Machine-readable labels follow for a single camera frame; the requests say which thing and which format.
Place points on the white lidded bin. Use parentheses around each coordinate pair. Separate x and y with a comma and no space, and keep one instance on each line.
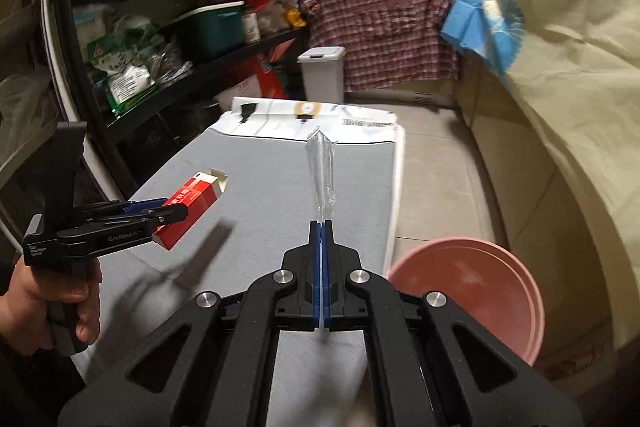
(322,79)

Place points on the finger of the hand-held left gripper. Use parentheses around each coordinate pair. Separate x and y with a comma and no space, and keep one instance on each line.
(142,207)
(170,214)

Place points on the cream cloth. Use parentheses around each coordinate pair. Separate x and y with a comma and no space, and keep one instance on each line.
(590,82)

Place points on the grey table mat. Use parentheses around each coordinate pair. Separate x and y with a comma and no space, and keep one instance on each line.
(250,187)

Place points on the blue cloth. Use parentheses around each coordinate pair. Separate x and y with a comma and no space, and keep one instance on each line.
(470,22)

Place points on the person's left hand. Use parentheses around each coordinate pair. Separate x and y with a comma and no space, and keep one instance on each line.
(30,287)

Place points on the red cardboard box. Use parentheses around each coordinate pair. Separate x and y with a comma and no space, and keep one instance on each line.
(195,192)

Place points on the red orange sack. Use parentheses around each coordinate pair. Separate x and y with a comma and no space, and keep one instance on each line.
(270,79)

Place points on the plaid shirt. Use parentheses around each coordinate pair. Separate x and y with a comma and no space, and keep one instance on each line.
(385,27)

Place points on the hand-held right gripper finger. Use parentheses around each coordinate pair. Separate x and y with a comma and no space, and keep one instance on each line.
(316,267)
(326,267)

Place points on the beige kitchen cabinet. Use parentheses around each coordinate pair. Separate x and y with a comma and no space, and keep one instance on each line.
(510,167)

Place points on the yellow small item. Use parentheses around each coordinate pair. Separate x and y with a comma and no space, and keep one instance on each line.
(295,18)

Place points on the green storage box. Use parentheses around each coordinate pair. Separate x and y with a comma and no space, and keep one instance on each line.
(210,32)

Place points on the white printed sheet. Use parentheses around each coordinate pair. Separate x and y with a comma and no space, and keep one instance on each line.
(350,117)

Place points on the green printed packet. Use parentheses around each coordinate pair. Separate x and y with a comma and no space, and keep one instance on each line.
(125,82)

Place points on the pink plastic bin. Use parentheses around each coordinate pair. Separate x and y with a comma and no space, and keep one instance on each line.
(465,277)

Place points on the clear plastic wrapper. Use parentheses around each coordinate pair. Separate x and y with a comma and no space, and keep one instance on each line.
(320,172)

